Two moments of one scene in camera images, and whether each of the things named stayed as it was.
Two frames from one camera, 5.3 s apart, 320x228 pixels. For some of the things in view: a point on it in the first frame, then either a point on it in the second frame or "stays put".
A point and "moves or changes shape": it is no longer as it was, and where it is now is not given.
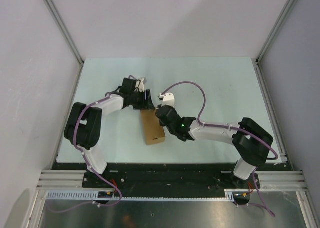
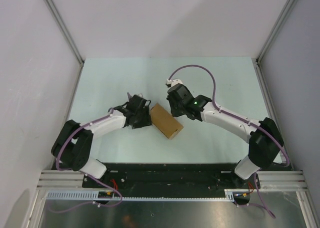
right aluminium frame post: [291, 0] stays put
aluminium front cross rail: [282, 180] stays put
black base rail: [168, 177] stays put
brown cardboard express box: [154, 133] moves or changes shape
